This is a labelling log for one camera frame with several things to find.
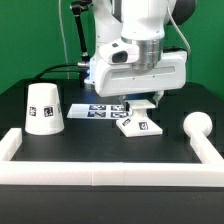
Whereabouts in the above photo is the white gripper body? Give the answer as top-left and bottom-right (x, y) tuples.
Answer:
(95, 39), (186, 97)

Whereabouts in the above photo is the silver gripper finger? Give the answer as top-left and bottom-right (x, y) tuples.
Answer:
(153, 91), (164, 104)
(118, 96), (130, 111)

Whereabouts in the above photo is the white lamp base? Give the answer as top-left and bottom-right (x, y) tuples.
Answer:
(116, 100), (163, 137)

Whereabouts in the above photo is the white lamp bulb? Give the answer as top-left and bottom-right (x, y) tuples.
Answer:
(183, 112), (213, 136)

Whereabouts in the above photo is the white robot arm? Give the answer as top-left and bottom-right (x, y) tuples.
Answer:
(85, 0), (197, 102)

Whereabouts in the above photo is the white lamp shade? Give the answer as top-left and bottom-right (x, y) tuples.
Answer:
(25, 83), (64, 135)

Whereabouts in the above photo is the white marker sheet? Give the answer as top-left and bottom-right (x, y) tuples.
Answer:
(67, 104), (129, 120)

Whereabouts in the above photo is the black cable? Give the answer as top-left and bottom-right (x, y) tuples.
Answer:
(33, 62), (91, 81)

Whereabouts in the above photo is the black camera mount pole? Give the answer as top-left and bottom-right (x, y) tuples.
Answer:
(69, 0), (93, 61)

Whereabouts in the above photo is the white fence frame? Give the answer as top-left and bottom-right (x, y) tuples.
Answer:
(0, 128), (224, 187)

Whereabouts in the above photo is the white hanging cable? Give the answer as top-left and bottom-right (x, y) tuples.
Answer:
(58, 0), (70, 80)

